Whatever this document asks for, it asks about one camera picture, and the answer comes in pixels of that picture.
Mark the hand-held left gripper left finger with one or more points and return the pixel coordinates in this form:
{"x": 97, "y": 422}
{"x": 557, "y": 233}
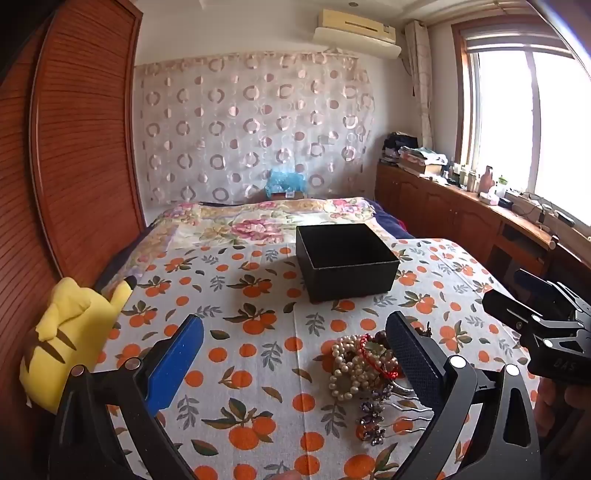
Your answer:
{"x": 178, "y": 360}

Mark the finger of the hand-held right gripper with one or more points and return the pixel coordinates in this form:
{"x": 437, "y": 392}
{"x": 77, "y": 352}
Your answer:
{"x": 503, "y": 304}
{"x": 535, "y": 284}

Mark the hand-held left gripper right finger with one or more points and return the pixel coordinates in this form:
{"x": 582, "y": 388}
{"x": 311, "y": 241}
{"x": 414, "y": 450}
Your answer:
{"x": 411, "y": 355}

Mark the purple flower hair comb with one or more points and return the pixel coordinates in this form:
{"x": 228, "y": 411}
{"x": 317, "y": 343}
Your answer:
{"x": 383, "y": 415}

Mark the black square box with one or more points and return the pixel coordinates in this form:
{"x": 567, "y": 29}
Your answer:
{"x": 346, "y": 263}

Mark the person's right hand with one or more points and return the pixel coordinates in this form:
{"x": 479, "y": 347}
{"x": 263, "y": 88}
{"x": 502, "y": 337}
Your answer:
{"x": 561, "y": 415}

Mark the white power strip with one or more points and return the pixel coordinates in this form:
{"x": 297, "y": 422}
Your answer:
{"x": 524, "y": 199}

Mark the orange fruit print cloth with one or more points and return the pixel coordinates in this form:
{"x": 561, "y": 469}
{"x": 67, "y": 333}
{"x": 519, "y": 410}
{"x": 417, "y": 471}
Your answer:
{"x": 258, "y": 332}

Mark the white tissue box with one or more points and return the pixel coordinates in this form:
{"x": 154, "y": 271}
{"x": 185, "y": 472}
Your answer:
{"x": 488, "y": 199}

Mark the long wooden cabinet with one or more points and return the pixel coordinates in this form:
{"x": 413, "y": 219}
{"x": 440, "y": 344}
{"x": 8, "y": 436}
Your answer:
{"x": 443, "y": 212}

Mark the yellow plush toy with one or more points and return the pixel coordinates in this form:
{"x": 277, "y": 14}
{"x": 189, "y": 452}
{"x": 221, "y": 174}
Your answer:
{"x": 69, "y": 332}

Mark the pink bottle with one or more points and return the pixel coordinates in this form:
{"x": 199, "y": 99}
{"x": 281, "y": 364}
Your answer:
{"x": 486, "y": 181}

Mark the navy blue bed sheet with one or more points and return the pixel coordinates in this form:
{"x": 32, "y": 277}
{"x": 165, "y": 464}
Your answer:
{"x": 392, "y": 221}

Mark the floral blanket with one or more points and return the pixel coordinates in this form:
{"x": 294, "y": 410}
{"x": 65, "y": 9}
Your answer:
{"x": 231, "y": 221}

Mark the stack of books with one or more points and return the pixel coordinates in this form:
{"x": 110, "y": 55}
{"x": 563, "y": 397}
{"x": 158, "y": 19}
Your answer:
{"x": 422, "y": 162}

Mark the pile of dark clothes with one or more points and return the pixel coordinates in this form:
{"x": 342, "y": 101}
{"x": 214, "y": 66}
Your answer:
{"x": 398, "y": 143}

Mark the small cardboard box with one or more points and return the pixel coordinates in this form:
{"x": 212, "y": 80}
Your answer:
{"x": 287, "y": 194}

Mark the blue plastic bag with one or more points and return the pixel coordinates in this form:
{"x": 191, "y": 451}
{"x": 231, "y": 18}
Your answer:
{"x": 286, "y": 181}

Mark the cream window curtain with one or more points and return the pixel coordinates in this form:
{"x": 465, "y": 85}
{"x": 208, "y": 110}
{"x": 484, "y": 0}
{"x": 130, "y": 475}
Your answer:
{"x": 421, "y": 87}

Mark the wooden headboard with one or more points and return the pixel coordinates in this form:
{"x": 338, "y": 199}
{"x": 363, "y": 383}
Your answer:
{"x": 69, "y": 152}

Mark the circle pattern sheer curtain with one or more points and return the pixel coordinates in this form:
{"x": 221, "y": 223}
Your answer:
{"x": 240, "y": 129}

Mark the white air conditioner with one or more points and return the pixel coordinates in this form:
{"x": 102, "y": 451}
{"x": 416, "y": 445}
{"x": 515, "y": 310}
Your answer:
{"x": 355, "y": 34}

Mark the wooden frame window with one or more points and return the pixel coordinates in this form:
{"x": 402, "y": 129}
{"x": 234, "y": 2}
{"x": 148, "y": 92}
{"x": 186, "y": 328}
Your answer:
{"x": 531, "y": 115}

